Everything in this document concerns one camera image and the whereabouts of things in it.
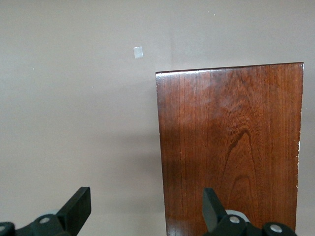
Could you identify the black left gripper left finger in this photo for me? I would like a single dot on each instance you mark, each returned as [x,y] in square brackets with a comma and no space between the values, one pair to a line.
[73,214]

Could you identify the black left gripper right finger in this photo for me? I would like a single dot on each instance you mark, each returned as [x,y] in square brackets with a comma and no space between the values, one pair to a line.
[211,211]

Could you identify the dark brown wooden cabinet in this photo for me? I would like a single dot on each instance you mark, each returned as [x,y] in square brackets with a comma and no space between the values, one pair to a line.
[229,152]

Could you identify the small grey tape patch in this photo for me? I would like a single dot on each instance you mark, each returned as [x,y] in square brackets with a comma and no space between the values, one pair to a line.
[138,52]

